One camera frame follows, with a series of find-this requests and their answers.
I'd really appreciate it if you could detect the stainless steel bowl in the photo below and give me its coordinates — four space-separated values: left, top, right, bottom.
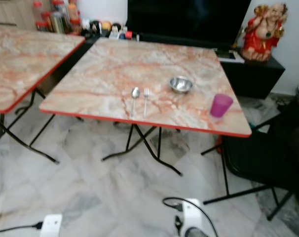
170 77 193 94

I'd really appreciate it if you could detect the black folding chair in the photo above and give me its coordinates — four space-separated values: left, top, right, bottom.
201 89 299 222

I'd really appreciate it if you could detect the purple plastic cup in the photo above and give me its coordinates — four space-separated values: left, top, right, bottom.
210 93 234 119

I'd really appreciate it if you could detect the silver metal fork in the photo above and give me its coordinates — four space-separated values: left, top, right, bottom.
143 88 150 118

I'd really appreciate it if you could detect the silver metal spoon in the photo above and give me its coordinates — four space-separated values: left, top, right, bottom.
131 87 141 118

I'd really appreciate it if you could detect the black television cabinet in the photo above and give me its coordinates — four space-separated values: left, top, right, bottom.
218 49 286 100

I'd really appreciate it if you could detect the marble top folding table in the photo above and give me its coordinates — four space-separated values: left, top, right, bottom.
0 26 86 164
39 38 253 177

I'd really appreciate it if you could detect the white black flat device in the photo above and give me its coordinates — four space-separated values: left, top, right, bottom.
215 48 245 64

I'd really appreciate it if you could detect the red laughing Buddha statue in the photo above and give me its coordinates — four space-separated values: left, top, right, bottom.
241 2 288 63

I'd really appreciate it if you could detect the black flat screen television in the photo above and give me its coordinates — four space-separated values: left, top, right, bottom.
126 0 253 44

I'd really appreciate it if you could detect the small red plastic jar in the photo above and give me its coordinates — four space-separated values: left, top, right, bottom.
36 21 50 32
69 20 81 36

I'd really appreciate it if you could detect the stainless steel tumbler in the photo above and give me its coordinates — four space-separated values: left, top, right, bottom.
51 12 68 34

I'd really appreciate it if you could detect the orange snack plastic jar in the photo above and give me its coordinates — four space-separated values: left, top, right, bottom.
67 0 80 23

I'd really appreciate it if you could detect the wide red lid plastic jar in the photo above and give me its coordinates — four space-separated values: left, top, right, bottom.
52 0 67 15

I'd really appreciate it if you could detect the light wooden drawer cabinet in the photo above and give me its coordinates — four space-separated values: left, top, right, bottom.
0 0 37 27

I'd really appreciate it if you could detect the tall red lid plastic jar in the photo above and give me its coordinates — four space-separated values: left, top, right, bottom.
33 1 44 23

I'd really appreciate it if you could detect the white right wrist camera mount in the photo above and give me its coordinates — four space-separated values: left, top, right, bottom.
180 198 203 237

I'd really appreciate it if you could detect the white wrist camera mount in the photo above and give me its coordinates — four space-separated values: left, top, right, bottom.
40 213 63 237
180 198 203 237

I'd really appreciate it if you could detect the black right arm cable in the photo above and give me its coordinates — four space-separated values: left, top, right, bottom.
162 197 219 237

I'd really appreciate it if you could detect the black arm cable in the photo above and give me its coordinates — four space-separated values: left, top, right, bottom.
0 222 44 236
162 197 219 237

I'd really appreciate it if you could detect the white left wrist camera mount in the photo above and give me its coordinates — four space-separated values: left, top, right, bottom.
40 213 63 237

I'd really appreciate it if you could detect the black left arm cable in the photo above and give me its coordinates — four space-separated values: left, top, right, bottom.
0 222 44 236

